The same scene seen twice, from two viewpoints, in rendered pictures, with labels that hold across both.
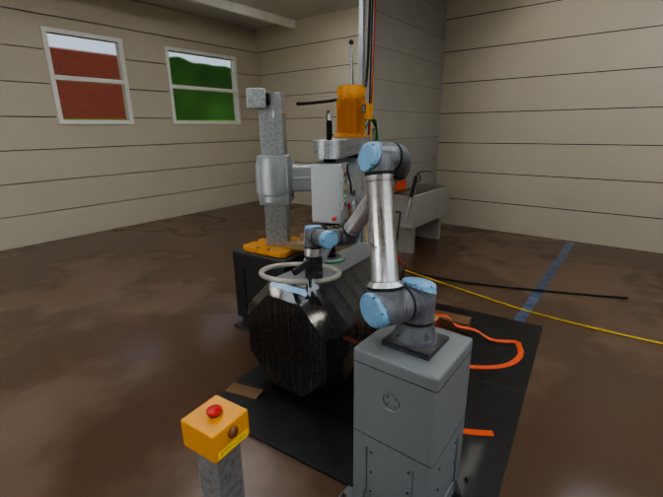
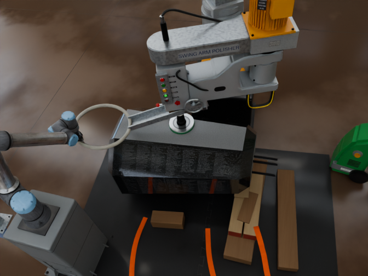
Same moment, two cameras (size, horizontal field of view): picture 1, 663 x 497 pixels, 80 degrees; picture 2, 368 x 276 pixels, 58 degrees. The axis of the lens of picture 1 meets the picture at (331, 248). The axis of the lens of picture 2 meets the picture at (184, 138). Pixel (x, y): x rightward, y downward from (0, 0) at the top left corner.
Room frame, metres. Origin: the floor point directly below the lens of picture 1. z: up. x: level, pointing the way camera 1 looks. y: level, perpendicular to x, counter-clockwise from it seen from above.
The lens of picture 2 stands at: (2.43, -1.78, 3.01)
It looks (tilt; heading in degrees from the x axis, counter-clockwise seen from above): 52 degrees down; 77
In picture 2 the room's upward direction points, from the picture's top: 11 degrees counter-clockwise
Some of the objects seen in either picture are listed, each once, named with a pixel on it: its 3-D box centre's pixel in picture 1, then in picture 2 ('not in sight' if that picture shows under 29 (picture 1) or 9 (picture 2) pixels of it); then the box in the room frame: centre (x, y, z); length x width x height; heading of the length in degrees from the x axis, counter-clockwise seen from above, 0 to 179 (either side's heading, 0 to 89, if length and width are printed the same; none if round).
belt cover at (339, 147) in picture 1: (341, 149); (219, 41); (3.18, -0.09, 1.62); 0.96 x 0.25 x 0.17; 164
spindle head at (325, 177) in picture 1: (332, 191); (184, 80); (2.93, -0.02, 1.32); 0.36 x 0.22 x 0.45; 164
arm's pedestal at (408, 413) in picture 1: (409, 421); (62, 238); (1.58, -0.37, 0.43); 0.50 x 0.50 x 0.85; 52
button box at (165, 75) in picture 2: (342, 188); (164, 88); (2.75, -0.08, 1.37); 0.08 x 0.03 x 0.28; 164
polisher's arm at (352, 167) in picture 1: (344, 188); (226, 76); (3.22, -0.12, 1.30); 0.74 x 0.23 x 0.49; 164
